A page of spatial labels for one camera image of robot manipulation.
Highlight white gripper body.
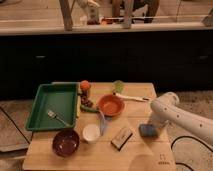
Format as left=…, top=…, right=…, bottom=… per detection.
left=148, top=113, right=168, bottom=132

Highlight blue sponge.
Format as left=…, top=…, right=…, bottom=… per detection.
left=139, top=124, right=158, bottom=137

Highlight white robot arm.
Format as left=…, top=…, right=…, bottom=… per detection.
left=150, top=92, right=213, bottom=145

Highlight white paper cup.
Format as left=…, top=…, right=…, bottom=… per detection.
left=82, top=124, right=100, bottom=143

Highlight orange bowl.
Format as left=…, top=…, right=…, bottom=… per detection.
left=98, top=94, right=125, bottom=117

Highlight green brush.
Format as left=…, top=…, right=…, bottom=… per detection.
left=113, top=80, right=124, bottom=94

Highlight blue plastic spoon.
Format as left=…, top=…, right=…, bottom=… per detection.
left=99, top=111, right=107, bottom=136

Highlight green toy vegetable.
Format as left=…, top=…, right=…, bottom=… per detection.
left=80, top=105, right=99, bottom=113

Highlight dark toy grapes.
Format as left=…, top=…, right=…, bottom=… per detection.
left=80, top=94, right=93, bottom=107

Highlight yellow toy corn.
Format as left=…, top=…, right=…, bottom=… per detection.
left=76, top=96, right=81, bottom=118

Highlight dark red bowl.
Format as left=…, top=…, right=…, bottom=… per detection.
left=52, top=129, right=80, bottom=157

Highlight green plastic tray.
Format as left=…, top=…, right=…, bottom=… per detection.
left=26, top=83, right=78, bottom=131

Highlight silver fork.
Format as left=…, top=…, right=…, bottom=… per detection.
left=47, top=110, right=70, bottom=127

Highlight black floor cable right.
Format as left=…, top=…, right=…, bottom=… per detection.
left=170, top=134, right=213, bottom=171

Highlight black floor cable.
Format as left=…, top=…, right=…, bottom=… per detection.
left=0, top=106, right=32, bottom=146
left=170, top=134, right=213, bottom=171

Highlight black floor cable left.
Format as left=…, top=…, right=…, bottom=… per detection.
left=0, top=106, right=32, bottom=146

